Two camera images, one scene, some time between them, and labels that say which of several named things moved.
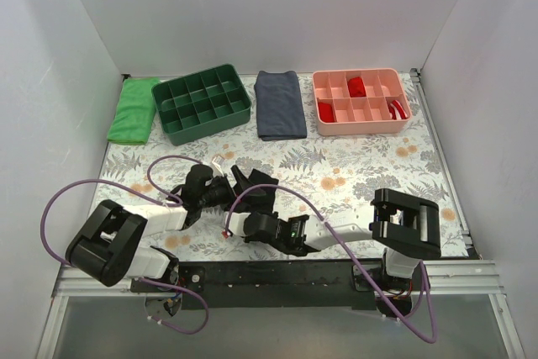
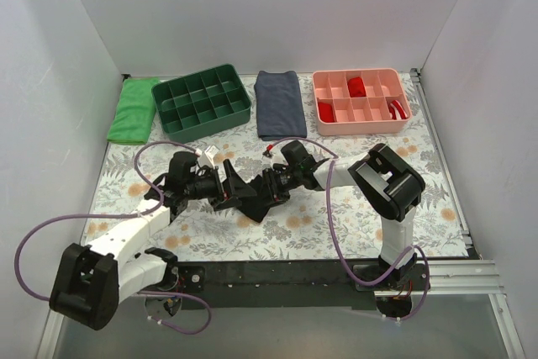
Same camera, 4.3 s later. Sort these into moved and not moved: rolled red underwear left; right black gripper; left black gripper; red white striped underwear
Moved: right black gripper
Not moved: red white striped underwear; rolled red underwear left; left black gripper
